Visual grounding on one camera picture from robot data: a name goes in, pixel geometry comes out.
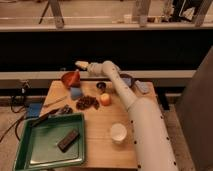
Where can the orange yellow pepper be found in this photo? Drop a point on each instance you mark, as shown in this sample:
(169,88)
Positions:
(105,99)

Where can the wooden stick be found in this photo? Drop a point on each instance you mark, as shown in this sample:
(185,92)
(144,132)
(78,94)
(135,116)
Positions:
(54,102)

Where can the dark brown rectangular block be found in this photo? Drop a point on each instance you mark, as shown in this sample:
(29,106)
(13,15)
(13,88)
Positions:
(65,143)

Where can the green plastic tray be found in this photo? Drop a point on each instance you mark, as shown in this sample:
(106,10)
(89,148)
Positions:
(38,147)

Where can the red orange bowl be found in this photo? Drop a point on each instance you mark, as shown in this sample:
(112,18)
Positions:
(71,79)

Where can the dark bowl with blue cloth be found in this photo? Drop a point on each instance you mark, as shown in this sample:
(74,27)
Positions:
(129,80)

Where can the blue sponge block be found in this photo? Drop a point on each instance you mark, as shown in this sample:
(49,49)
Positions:
(75,93)

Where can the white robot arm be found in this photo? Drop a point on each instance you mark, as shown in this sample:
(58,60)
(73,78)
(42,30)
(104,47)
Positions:
(153,147)

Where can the blue box on floor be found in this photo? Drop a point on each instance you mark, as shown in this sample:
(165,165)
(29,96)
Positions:
(33,110)

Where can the pile of brown nuts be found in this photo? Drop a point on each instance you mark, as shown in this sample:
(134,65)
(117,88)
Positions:
(86,102)

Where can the small metal cup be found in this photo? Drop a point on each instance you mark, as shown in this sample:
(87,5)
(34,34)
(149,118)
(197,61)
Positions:
(101,86)

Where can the yellowish white gripper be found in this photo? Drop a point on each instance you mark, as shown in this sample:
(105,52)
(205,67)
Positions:
(82,64)

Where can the black handled tool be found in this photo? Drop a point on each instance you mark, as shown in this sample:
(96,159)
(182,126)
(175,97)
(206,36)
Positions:
(59,111)

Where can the grey folded cloth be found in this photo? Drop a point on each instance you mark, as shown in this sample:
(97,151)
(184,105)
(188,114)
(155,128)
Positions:
(142,87)

